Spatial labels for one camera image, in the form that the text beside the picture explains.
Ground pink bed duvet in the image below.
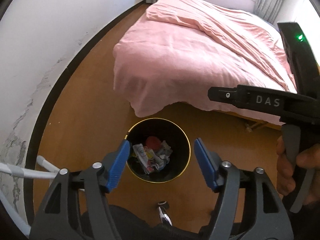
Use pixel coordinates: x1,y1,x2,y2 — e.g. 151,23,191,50
113,0,296,125

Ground chair base leg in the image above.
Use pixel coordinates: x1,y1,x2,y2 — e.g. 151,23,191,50
157,200,172,226

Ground person's right hand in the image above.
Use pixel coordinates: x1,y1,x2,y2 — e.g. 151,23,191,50
276,136,320,205

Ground red plastic cup lid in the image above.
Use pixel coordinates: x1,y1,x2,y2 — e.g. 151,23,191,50
145,136,162,151

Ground black round trash bin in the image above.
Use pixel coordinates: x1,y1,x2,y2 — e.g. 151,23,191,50
125,118,191,184

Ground white cable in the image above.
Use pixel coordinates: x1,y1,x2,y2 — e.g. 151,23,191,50
0,155,61,238

